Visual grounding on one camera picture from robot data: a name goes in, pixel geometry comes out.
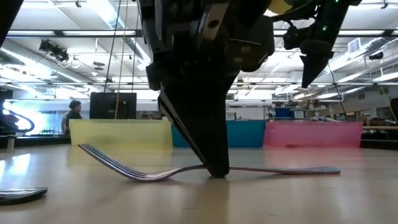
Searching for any black ceiling spotlight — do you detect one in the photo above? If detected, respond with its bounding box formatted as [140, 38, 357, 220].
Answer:
[38, 39, 70, 62]

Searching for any iridescent rainbow metal fork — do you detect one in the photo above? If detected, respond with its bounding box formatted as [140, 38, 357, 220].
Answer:
[77, 143, 341, 183]

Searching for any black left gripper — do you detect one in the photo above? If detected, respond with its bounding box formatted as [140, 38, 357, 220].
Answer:
[138, 0, 271, 179]

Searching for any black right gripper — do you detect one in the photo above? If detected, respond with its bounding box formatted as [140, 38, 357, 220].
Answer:
[299, 38, 335, 90]

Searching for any wooden workbench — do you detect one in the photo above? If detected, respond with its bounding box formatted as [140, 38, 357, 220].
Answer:
[361, 124, 398, 132]

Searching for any black monitor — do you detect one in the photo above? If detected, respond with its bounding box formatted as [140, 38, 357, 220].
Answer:
[89, 91, 137, 120]

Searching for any blue storage crate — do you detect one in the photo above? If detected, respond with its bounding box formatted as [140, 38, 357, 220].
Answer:
[273, 107, 295, 119]

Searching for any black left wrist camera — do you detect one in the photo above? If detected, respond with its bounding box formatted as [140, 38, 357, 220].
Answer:
[239, 14, 276, 73]

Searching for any black overhead beam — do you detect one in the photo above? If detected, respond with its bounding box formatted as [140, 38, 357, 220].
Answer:
[6, 29, 398, 39]

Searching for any person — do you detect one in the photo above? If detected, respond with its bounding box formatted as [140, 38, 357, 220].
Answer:
[61, 99, 83, 136]

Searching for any pink red plastic bin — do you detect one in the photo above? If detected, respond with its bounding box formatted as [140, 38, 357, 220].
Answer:
[263, 121, 364, 149]

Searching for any yellow plastic bin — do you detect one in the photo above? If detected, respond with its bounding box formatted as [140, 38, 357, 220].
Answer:
[68, 119, 173, 149]

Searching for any yellow hanging cable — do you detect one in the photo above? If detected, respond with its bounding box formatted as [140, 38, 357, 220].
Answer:
[114, 0, 129, 121]

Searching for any black hanging cable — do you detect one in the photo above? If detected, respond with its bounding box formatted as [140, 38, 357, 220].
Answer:
[103, 0, 123, 94]
[131, 0, 141, 93]

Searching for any blue plastic bin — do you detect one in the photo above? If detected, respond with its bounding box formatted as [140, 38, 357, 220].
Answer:
[170, 119, 267, 149]

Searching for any black curved cable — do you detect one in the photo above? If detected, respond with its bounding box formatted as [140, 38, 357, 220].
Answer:
[0, 108, 36, 134]

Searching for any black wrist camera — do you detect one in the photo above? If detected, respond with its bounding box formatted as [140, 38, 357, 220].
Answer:
[239, 14, 276, 73]
[282, 26, 301, 51]

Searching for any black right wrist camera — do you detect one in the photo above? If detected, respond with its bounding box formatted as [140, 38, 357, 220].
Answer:
[282, 26, 301, 51]

